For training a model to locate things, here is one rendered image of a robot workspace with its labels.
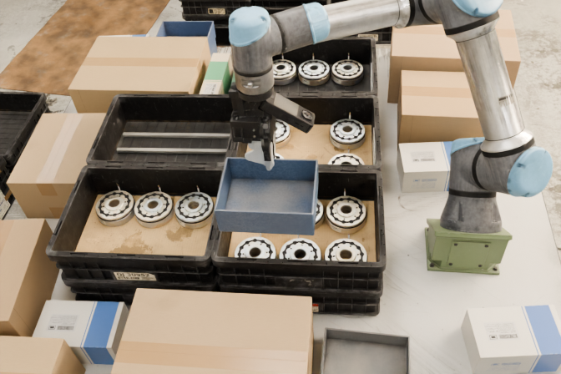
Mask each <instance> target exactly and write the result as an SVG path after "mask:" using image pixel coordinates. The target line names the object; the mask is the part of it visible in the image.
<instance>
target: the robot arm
mask: <svg viewBox="0 0 561 374"><path fill-rule="evenodd" d="M502 4H503V0H349V1H345V2H340V3H333V4H329V5H325V6H322V5H320V4H319V3H308V4H302V5H301V6H299V7H295V8H291V9H287V10H285V11H282V12H279V13H274V14H271V15H269V13H268V12H267V11H266V10H265V9H264V8H260V7H255V6H252V7H250V8H248V7H243V8H239V9H237V10H235V11H234V12H233V13H232V14H231V15H230V18H229V34H230V35H229V40H230V45H231V52H232V58H233V65H234V73H235V82H232V84H231V86H230V90H229V98H231V99H232V105H233V112H232V115H231V120H230V127H231V133H232V139H233V142H242V143H246V144H248V146H249V148H250V149H253V150H251V151H249V152H247V153H245V158H246V159H247V160H249V161H252V162H256V163H259V164H263V165H264V166H265V167H266V169H267V170H271V169H272V167H273V166H274V159H275V122H276V118H278V119H280V120H282V121H284V122H286V123H287V124H289V125H291V126H293V127H295V128H297V129H299V130H300V131H302V132H304V133H306V134H307V133H309V132H310V130H311V129H312V128H313V126H314V122H315V114H314V113H312V112H311V111H309V110H307V109H305V108H303V107H301V106H300V105H298V104H296V103H294V102H292V101H290V100H289V99H287V98H285V97H283V96H282V95H280V94H278V93H276V92H274V87H273V85H274V73H273V61H272V57H273V56H276V55H278V54H282V53H286V52H290V51H292V50H295V49H298V48H302V47H305V46H307V45H311V44H316V43H320V42H325V41H328V40H332V39H336V38H343V37H346V36H351V35H354V34H358V33H364V32H369V31H372V30H377V29H380V28H387V27H390V26H393V27H394V28H407V27H413V26H424V25H438V24H442V26H443V29H444V32H445V35H446V36H447V37H448V38H451V39H453V40H454V41H455V43H456V45H457V50H458V53H459V56H460V59H461V61H462V66H463V69H464V73H465V75H466V78H467V83H468V86H469V88H470V91H471V95H472V97H473V102H474V105H475V108H476V110H477V114H478V118H479V122H480V124H481V127H482V130H483V135H484V137H481V138H465V139H456V140H454V141H453V142H452V148H451V153H450V157H451V159H450V175H449V191H448V198H447V202H446V204H445V206H444V209H443V211H442V214H441V217H440V226H441V227H442V228H445V229H448V230H454V231H459V232H465V233H474V234H492V233H498V232H500V231H502V224H503V222H502V219H501V215H500V213H499V209H498V203H497V192H498V193H502V194H506V195H511V196H514V197H525V198H528V197H533V196H535V195H538V194H539V193H540V192H542V191H543V190H544V189H545V187H546V186H547V185H548V182H549V180H550V179H551V176H552V173H553V160H552V157H551V155H550V153H549V152H548V151H547V150H545V149H544V148H542V147H539V146H536V143H535V140H534V137H533V133H532V132H531V131H529V130H527V129H525V128H524V127H523V123H522V120H521V117H520V114H519V111H518V106H517V103H516V99H515V97H514V93H513V88H512V85H511V82H510V79H509V76H508V70H507V68H506V64H505V62H504V58H503V53H502V50H501V47H500V44H499V41H498V35H497V33H496V29H495V26H496V24H497V22H498V20H499V19H500V16H499V12H498V10H499V8H500V7H501V6H502ZM234 115H237V116H234ZM233 127H234V130H233ZM234 133H235V137H234Z"/></svg>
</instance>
